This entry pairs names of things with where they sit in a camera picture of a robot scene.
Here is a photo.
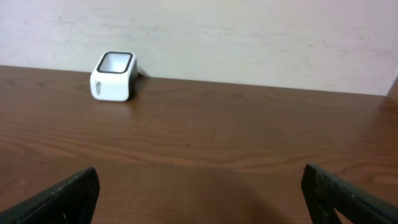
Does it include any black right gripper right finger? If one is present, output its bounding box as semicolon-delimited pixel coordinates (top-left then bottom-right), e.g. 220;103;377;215
301;164;397;224

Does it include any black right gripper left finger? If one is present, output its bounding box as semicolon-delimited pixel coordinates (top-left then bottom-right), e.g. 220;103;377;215
1;167;100;224

